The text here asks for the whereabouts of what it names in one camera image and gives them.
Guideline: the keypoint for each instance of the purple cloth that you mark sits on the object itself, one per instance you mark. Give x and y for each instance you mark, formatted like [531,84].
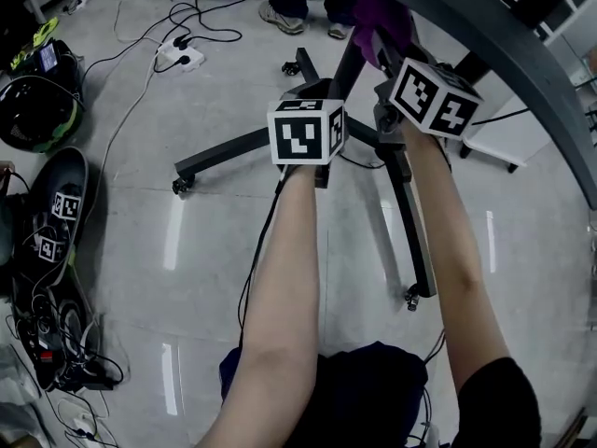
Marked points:
[380,12]

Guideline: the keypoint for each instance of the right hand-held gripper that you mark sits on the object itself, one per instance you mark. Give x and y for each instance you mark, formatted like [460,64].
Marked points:
[434,96]

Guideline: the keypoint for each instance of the person's right forearm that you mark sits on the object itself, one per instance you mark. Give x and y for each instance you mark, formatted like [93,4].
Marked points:
[452,250]

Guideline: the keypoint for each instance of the person's left forearm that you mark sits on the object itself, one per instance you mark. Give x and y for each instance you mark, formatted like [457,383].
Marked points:
[280,297]

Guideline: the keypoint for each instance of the black open dome case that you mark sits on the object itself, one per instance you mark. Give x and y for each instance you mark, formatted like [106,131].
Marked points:
[65,166]

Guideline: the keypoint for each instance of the black dome backpack with screen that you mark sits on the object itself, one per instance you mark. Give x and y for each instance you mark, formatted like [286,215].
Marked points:
[32,115]

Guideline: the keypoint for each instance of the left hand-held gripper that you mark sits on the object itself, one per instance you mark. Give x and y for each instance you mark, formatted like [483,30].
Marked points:
[298,133]

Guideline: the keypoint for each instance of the person's legs in dark trousers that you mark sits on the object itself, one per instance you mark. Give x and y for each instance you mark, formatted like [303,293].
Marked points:
[364,390]

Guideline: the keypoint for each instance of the white power strip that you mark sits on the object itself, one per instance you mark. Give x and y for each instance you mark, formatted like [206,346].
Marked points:
[84,425]
[182,56]

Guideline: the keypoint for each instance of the idle hand-held gripper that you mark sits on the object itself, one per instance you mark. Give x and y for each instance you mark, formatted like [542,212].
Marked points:
[66,206]
[50,249]

